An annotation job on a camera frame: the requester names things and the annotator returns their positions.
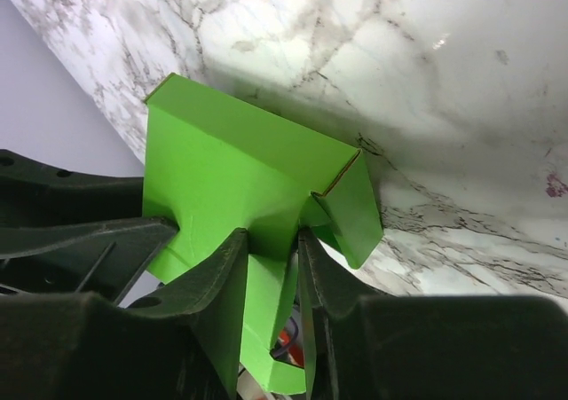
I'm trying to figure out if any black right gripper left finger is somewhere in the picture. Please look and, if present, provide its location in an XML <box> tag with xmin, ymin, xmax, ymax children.
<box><xmin>128</xmin><ymin>228</ymin><xmax>249</xmax><ymax>399</ymax></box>

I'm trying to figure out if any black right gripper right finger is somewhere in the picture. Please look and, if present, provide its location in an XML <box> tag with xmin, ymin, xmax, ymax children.
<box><xmin>297</xmin><ymin>230</ymin><xmax>382</xmax><ymax>399</ymax></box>

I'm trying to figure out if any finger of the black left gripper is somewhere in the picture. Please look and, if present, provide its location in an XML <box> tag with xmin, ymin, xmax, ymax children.
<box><xmin>1</xmin><ymin>217</ymin><xmax>178</xmax><ymax>304</ymax></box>
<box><xmin>1</xmin><ymin>149</ymin><xmax>143</xmax><ymax>228</ymax></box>

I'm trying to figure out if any green paper box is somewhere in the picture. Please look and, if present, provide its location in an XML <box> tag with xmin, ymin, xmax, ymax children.
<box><xmin>143</xmin><ymin>74</ymin><xmax>383</xmax><ymax>395</ymax></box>

